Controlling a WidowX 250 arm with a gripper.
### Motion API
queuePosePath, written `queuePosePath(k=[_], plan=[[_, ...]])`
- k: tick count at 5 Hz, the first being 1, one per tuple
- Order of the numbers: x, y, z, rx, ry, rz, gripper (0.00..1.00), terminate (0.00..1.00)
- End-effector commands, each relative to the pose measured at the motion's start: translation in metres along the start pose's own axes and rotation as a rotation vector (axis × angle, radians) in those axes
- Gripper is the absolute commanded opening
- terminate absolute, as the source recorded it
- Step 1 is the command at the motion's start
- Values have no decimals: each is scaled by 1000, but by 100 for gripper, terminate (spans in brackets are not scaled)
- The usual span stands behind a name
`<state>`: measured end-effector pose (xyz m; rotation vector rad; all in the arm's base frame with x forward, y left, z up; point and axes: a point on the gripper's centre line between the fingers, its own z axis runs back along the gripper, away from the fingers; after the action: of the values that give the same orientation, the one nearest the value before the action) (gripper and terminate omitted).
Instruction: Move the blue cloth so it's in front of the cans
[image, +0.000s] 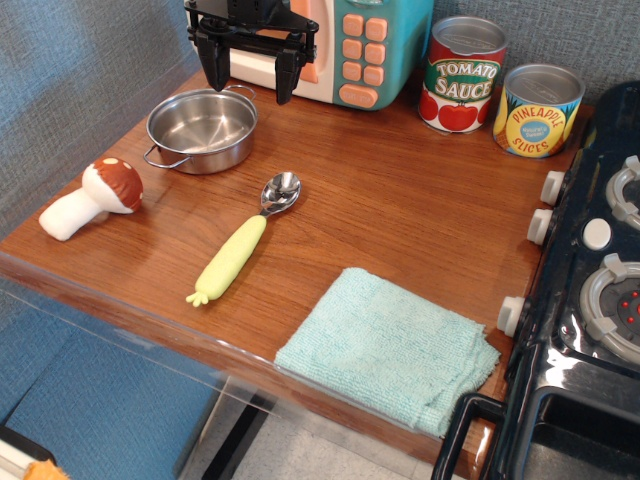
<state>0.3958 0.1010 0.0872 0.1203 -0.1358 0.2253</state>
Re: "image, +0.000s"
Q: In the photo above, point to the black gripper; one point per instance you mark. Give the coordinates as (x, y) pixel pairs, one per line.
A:
(266, 27)

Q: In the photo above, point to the light blue cloth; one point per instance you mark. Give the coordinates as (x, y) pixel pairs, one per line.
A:
(390, 351)

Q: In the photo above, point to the small steel pot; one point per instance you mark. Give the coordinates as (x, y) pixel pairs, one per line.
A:
(202, 131)

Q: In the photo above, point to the toy microwave teal and cream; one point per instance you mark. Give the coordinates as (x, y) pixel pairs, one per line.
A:
(365, 52)

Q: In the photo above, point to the plush mushroom toy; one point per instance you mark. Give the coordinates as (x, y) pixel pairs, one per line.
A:
(108, 185)

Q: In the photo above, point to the tomato sauce can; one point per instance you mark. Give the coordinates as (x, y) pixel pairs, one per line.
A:
(464, 61)

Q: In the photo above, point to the pineapple slices can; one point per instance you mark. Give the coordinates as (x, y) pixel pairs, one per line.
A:
(537, 109)

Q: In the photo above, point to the white stove knob rear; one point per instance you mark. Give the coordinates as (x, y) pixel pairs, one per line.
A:
(551, 187)

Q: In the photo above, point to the white stove knob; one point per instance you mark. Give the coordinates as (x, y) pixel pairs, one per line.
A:
(539, 225)
(551, 187)
(509, 314)

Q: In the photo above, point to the white stove knob middle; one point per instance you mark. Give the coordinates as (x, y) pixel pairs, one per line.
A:
(539, 225)

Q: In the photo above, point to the white stove knob front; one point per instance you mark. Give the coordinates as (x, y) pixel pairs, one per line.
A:
(509, 314)

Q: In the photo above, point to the black tray corner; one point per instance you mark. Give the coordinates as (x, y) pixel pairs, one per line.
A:
(18, 452)

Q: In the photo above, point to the orange fuzzy object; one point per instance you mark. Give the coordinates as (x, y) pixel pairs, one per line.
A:
(44, 470)

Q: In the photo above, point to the black toy stove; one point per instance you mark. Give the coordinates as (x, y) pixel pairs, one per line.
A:
(571, 410)

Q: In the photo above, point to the spoon with yellow-green handle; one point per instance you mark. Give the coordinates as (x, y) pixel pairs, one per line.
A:
(278, 195)

